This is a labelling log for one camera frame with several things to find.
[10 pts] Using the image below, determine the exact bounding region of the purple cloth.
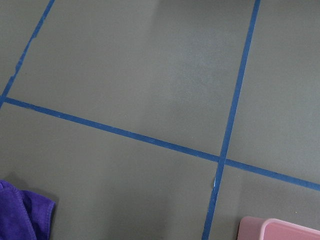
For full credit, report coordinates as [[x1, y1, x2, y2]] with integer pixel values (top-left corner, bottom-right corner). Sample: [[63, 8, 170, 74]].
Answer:
[[0, 180, 56, 240]]

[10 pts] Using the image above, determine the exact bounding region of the pink plastic tray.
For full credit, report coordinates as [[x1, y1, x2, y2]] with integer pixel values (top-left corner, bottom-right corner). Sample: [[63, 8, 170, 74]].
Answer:
[[237, 216, 320, 240]]

